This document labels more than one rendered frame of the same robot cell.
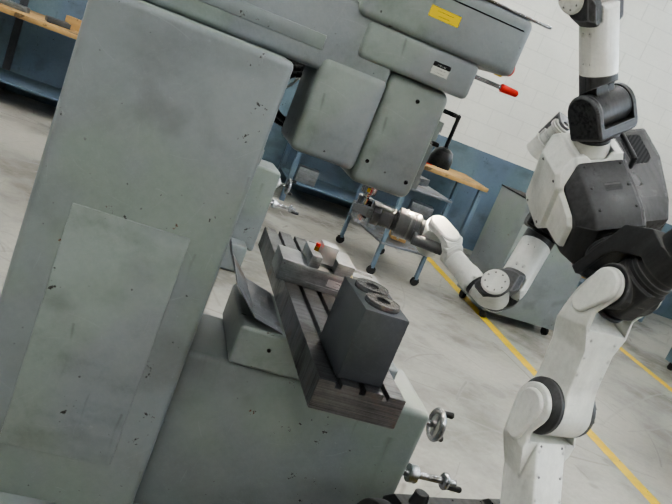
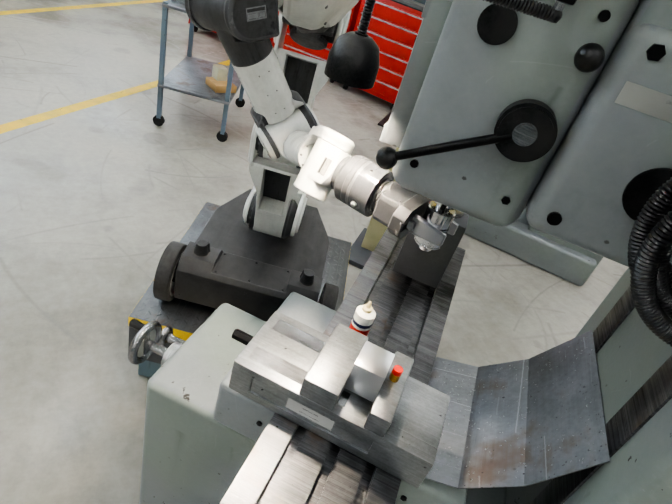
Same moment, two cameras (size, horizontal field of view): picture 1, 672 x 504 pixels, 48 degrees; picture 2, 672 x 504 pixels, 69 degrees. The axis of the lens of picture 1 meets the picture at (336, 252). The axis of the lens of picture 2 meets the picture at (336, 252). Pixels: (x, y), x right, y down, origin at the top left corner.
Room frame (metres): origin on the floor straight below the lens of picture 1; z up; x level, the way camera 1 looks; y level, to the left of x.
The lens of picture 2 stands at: (2.94, 0.19, 1.61)
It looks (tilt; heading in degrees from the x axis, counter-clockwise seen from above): 34 degrees down; 208
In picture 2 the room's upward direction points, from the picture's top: 18 degrees clockwise
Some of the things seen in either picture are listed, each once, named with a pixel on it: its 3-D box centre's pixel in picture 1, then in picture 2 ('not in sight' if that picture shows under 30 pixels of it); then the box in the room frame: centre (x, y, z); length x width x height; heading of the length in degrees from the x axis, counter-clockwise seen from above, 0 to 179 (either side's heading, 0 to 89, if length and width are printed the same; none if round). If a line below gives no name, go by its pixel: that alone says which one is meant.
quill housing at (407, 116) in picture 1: (391, 132); (501, 86); (2.24, -0.02, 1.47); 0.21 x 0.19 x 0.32; 17
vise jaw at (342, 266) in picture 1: (340, 263); (335, 364); (2.40, -0.03, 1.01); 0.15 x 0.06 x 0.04; 16
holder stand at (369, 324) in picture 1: (363, 328); (435, 228); (1.84, -0.14, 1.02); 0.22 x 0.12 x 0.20; 19
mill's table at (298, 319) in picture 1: (315, 305); (360, 389); (2.30, 0.00, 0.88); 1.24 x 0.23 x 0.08; 17
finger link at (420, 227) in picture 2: not in sight; (425, 232); (2.27, -0.02, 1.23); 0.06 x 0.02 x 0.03; 93
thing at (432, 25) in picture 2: (422, 153); (417, 75); (2.27, -0.13, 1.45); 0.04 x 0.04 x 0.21; 17
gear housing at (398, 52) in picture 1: (407, 57); not in sight; (2.23, 0.02, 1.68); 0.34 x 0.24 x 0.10; 107
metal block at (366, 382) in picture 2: (327, 252); (369, 371); (2.39, 0.03, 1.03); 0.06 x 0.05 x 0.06; 16
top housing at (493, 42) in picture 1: (434, 16); not in sight; (2.23, -0.01, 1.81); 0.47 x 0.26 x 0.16; 107
